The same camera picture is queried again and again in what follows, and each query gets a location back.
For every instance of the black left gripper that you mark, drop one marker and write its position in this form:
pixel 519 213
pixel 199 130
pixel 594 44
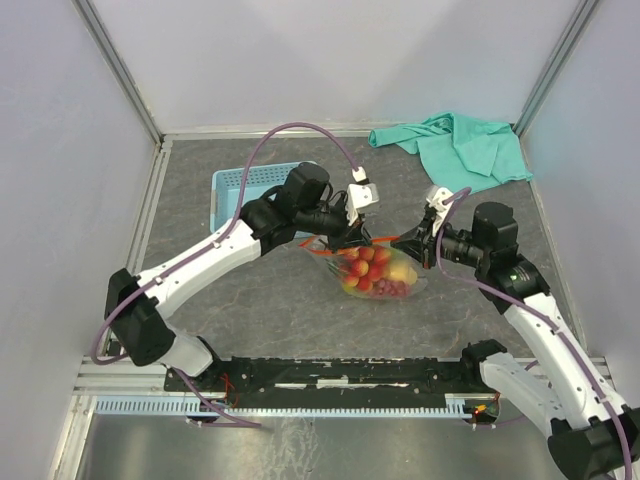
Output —
pixel 347 236

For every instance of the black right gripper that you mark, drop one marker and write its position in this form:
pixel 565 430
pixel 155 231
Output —
pixel 419 242

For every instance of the yellow lemon fruit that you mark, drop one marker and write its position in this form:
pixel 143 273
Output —
pixel 402 272

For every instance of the clear orange zip bag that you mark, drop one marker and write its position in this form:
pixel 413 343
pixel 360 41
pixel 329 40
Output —
pixel 328 261

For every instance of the red strawberries with leaf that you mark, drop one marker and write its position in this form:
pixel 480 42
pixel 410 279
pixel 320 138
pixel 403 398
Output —
pixel 360 268

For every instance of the purple grapes bunch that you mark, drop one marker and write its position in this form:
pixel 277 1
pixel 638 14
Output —
pixel 391 288

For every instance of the light blue plastic basket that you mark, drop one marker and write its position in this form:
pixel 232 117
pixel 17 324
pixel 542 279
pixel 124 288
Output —
pixel 226 185

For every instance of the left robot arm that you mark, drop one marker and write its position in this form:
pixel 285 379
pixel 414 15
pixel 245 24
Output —
pixel 138 306

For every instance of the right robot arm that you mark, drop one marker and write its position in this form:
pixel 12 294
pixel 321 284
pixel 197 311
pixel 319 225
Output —
pixel 590 429

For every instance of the teal cloth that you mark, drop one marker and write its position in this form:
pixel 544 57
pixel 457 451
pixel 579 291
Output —
pixel 458 151

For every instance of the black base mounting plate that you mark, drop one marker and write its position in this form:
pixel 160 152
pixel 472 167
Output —
pixel 333 397

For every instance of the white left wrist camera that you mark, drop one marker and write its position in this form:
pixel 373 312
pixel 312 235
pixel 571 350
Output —
pixel 362 196

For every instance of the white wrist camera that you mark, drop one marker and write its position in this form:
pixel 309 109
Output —
pixel 439 201
pixel 362 196

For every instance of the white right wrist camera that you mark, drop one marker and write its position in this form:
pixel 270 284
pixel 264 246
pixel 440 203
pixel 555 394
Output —
pixel 439 201

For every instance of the light blue cable duct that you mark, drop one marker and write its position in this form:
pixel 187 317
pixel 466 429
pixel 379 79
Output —
pixel 191 407

